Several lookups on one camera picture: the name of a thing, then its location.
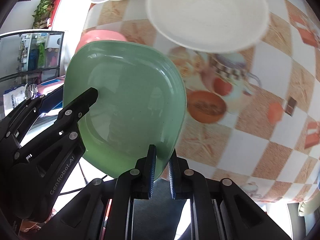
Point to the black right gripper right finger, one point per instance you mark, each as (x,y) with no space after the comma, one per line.
(205,196)

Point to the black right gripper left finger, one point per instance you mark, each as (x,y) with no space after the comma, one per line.
(136,183)

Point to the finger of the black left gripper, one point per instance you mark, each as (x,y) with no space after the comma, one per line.
(67,119)
(20,119)

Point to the green square plate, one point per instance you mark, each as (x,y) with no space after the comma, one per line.
(141,102)

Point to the large white round plate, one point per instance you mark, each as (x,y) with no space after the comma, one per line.
(211,26)

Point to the white printed sack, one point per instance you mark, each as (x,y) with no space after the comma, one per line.
(12,98)

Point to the pink plastic stool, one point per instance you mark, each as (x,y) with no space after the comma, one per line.
(49,86)

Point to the glass display cabinet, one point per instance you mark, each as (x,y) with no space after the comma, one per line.
(31,55)

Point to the checkered patterned tablecloth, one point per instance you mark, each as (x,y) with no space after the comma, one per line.
(263,138)

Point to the pink plate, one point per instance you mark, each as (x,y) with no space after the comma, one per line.
(99,35)

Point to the potted green plant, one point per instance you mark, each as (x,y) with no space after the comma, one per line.
(42,14)

